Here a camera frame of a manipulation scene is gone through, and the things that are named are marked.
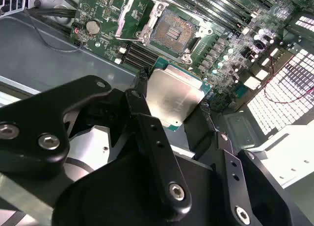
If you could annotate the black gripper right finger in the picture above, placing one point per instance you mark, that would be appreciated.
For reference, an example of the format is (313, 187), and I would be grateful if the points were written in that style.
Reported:
(260, 186)

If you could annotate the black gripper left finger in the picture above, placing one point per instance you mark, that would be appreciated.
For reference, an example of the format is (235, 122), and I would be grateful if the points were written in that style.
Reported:
(32, 128)

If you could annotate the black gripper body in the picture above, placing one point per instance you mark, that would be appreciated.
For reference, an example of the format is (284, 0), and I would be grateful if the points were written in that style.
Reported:
(110, 201)

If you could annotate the silver CPU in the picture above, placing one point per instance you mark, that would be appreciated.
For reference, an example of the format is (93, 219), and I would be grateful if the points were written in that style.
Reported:
(171, 96)

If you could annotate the metal socket cover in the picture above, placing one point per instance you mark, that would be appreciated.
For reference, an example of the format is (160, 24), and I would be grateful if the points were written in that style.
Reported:
(120, 22)

